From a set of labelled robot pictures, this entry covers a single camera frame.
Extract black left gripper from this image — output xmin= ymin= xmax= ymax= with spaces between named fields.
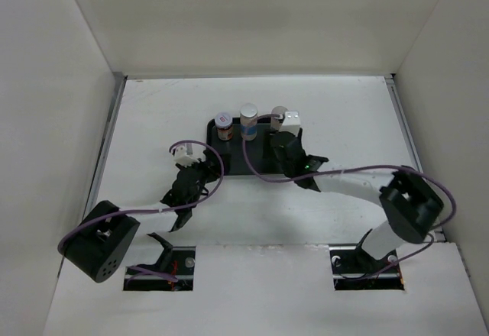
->
xmin=176 ymin=150 xmax=230 ymax=208

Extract silver-lid blue-label grain bottle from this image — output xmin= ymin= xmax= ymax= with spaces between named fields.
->
xmin=240 ymin=103 xmax=257 ymax=141

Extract white-lid orange-label sauce jar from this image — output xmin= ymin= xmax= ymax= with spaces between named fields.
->
xmin=214 ymin=112 xmax=234 ymax=141

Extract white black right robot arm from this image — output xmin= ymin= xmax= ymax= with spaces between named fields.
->
xmin=270 ymin=132 xmax=444 ymax=274

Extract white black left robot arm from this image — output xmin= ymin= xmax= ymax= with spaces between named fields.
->
xmin=57 ymin=149 xmax=225 ymax=283

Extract dark green plastic tray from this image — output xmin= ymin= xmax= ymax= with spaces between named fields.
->
xmin=206 ymin=115 xmax=284 ymax=176

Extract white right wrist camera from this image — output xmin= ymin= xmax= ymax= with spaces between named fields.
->
xmin=279 ymin=111 xmax=301 ymax=137

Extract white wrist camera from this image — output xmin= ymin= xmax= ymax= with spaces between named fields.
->
xmin=279 ymin=111 xmax=301 ymax=137
xmin=170 ymin=143 xmax=200 ymax=167

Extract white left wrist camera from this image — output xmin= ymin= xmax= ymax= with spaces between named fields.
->
xmin=170 ymin=143 xmax=200 ymax=167

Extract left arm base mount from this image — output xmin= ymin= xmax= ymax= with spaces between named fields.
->
xmin=123 ymin=233 xmax=196 ymax=292

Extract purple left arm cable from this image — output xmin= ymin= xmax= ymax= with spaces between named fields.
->
xmin=57 ymin=139 xmax=225 ymax=286

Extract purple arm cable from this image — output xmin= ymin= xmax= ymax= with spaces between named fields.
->
xmin=242 ymin=113 xmax=457 ymax=279
xmin=57 ymin=139 xmax=225 ymax=286

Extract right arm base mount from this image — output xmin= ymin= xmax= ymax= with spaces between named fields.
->
xmin=329 ymin=244 xmax=404 ymax=291

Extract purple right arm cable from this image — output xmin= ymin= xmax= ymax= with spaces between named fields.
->
xmin=242 ymin=113 xmax=457 ymax=279

